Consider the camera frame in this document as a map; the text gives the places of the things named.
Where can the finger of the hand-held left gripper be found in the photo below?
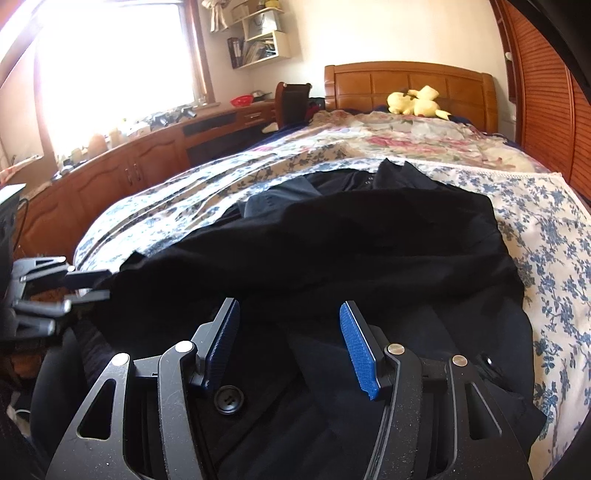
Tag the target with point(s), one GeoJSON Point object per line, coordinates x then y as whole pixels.
{"type": "Point", "coordinates": [51, 309]}
{"type": "Point", "coordinates": [83, 278]}

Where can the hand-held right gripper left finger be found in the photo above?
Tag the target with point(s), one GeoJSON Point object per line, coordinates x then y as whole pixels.
{"type": "Point", "coordinates": [224, 341]}

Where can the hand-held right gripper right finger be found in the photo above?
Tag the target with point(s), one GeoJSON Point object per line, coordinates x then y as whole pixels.
{"type": "Point", "coordinates": [358, 350]}

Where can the black buttoned coat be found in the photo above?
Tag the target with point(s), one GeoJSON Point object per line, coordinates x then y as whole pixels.
{"type": "Point", "coordinates": [323, 240]}

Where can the wooden desk cabinet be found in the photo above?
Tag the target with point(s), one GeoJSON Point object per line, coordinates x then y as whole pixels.
{"type": "Point", "coordinates": [124, 175]}

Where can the beige bottle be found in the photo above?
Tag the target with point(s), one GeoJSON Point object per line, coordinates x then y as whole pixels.
{"type": "Point", "coordinates": [97, 145]}

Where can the black gadgets on desk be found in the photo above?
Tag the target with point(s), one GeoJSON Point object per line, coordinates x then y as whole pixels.
{"type": "Point", "coordinates": [175, 115]}

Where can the wooden framed window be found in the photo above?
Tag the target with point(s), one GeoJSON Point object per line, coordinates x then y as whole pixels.
{"type": "Point", "coordinates": [115, 60]}

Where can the blue floral bed sheet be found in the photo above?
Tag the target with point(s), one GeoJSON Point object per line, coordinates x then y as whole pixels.
{"type": "Point", "coordinates": [545, 258]}

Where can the pink floral quilt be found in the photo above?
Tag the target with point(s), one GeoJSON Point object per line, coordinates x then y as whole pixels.
{"type": "Point", "coordinates": [415, 138]}

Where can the red basket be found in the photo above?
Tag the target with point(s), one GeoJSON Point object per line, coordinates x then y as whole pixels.
{"type": "Point", "coordinates": [242, 100]}

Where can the dark wooden chair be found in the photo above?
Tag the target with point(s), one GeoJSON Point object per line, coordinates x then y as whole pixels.
{"type": "Point", "coordinates": [293, 104]}

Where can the yellow plush toy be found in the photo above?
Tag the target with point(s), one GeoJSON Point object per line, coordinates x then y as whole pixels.
{"type": "Point", "coordinates": [415, 104]}

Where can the wooden bed headboard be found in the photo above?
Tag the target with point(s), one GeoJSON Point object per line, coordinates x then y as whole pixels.
{"type": "Point", "coordinates": [360, 87]}

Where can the tied cream curtain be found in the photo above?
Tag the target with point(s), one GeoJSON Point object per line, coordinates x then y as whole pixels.
{"type": "Point", "coordinates": [219, 14]}

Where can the wooden slatted wardrobe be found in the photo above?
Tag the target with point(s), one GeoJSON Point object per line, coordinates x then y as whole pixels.
{"type": "Point", "coordinates": [549, 92]}

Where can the white wall shelf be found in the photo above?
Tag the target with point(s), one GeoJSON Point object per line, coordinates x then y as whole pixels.
{"type": "Point", "coordinates": [263, 46]}

